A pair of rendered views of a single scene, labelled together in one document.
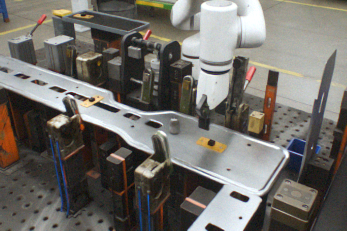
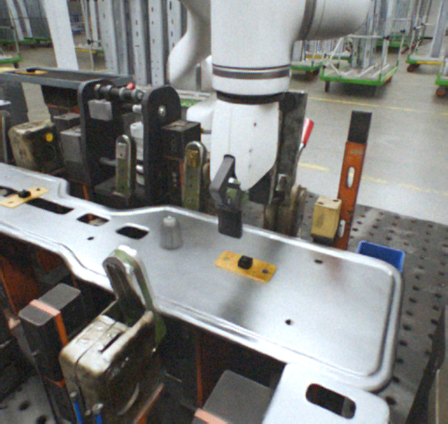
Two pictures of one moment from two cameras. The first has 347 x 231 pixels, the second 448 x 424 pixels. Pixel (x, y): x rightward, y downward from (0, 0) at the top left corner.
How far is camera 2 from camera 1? 0.55 m
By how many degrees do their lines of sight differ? 5
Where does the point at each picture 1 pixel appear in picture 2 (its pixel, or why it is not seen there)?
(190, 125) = (201, 230)
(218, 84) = (259, 130)
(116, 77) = (76, 157)
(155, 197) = (122, 410)
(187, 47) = (193, 117)
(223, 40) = (272, 4)
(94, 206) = (34, 387)
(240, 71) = (291, 121)
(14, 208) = not seen: outside the picture
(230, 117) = (274, 212)
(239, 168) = (312, 316)
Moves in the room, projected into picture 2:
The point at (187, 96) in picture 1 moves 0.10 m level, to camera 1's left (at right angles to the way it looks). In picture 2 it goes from (194, 178) to (139, 181)
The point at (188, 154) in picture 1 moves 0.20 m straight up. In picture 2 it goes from (199, 290) to (194, 143)
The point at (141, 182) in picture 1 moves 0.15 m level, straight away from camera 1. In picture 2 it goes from (78, 382) to (93, 280)
